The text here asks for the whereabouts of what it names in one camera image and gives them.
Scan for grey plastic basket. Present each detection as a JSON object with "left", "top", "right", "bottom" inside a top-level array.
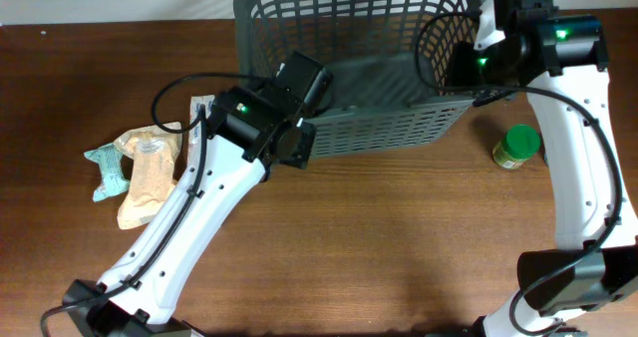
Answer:
[{"left": 233, "top": 0, "right": 485, "bottom": 158}]

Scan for white tissue multipack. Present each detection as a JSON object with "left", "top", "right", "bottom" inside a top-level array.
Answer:
[{"left": 186, "top": 95, "right": 215, "bottom": 167}]

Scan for beige snack bag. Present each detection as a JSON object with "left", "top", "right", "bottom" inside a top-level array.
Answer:
[{"left": 114, "top": 126, "right": 182, "bottom": 229}]

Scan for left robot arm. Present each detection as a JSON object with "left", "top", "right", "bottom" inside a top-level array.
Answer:
[{"left": 43, "top": 52, "right": 333, "bottom": 337}]

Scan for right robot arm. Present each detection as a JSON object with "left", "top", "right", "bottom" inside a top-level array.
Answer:
[{"left": 476, "top": 0, "right": 637, "bottom": 336}]

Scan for teal packet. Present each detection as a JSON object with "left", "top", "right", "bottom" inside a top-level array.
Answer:
[{"left": 84, "top": 143, "right": 130, "bottom": 202}]

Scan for green-lid spice jar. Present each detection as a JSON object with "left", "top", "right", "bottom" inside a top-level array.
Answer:
[{"left": 491, "top": 125, "right": 541, "bottom": 169}]

